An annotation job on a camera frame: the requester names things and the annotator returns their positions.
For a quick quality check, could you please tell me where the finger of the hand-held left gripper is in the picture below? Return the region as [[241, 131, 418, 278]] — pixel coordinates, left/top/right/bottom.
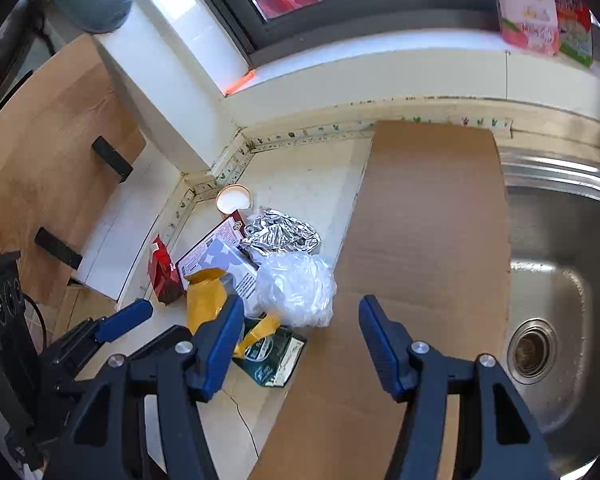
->
[[40, 299, 154, 391], [130, 326, 196, 361]]

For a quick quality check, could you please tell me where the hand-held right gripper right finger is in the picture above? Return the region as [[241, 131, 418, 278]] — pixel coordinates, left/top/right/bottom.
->
[[358, 295, 563, 480]]

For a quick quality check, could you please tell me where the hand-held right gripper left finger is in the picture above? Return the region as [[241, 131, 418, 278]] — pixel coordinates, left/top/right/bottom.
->
[[45, 294, 245, 480]]

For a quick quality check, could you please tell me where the yellow paper bag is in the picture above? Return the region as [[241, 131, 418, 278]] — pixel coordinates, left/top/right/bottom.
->
[[184, 267, 283, 361]]

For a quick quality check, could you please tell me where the red snack packet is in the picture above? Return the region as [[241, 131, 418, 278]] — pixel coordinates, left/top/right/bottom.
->
[[147, 234, 183, 306]]

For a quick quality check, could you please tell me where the white plastic bag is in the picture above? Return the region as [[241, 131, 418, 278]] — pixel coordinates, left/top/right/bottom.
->
[[255, 252, 338, 328]]

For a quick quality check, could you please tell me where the white paper cup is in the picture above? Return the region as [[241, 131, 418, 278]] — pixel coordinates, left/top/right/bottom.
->
[[216, 185, 253, 213]]

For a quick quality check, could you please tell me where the dark green packet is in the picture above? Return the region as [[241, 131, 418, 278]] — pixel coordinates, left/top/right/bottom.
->
[[231, 317, 308, 388]]

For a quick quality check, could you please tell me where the blue and white carton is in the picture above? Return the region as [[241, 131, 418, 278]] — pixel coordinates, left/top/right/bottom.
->
[[200, 237, 261, 316]]

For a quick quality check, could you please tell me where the white backsplash panel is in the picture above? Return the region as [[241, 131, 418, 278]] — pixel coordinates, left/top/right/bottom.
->
[[67, 145, 221, 303]]

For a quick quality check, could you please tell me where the red and white box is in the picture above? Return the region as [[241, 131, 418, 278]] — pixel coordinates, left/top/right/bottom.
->
[[176, 210, 248, 293]]

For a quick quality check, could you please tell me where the crumpled silver foil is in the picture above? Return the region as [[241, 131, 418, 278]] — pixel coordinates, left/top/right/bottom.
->
[[241, 207, 322, 266]]

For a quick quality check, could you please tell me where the brown cardboard sheet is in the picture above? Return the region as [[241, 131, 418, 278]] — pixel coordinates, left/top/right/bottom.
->
[[247, 120, 512, 480]]

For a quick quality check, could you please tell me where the wooden cutting board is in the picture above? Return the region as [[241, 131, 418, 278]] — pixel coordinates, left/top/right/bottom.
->
[[0, 32, 147, 306]]

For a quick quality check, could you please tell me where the black cutting board rack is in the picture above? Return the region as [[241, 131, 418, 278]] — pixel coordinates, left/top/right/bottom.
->
[[34, 136, 134, 270]]

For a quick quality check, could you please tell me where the stainless steel sink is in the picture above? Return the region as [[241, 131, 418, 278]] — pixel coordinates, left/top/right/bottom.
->
[[497, 147, 600, 480]]

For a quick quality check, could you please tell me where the cactus print sealing tape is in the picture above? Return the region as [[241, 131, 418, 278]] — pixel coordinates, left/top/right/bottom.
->
[[165, 115, 516, 241]]

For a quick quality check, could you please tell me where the orange plastic clip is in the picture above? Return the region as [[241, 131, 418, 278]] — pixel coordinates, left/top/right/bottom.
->
[[223, 70, 257, 97]]

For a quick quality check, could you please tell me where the red spray bottle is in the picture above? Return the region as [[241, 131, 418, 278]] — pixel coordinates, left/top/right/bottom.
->
[[547, 0, 595, 67]]

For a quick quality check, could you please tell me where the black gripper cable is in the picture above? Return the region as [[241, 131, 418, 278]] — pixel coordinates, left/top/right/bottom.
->
[[22, 292, 48, 351]]

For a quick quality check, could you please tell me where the dark window frame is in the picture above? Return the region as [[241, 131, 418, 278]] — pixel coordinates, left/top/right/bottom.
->
[[175, 0, 511, 53]]

